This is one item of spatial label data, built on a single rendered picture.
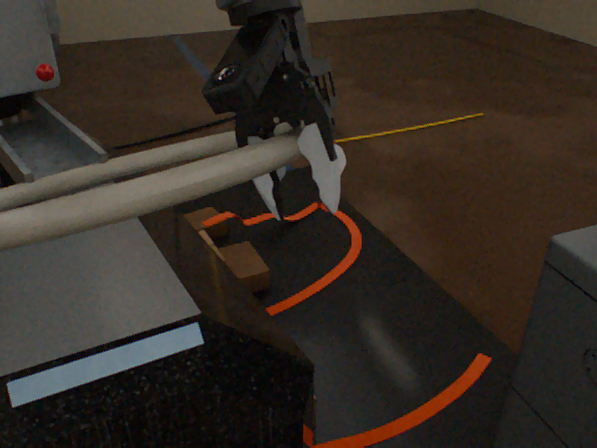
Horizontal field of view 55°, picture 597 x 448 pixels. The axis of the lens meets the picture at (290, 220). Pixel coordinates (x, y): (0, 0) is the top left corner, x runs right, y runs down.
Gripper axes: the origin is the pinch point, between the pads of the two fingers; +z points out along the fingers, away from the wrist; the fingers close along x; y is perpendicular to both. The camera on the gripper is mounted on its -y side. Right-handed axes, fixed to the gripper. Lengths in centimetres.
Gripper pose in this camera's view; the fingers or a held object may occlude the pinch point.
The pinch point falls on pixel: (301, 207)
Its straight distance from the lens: 58.4
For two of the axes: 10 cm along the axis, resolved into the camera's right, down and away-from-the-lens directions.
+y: 4.2, -3.0, 8.6
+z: 2.3, 9.5, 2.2
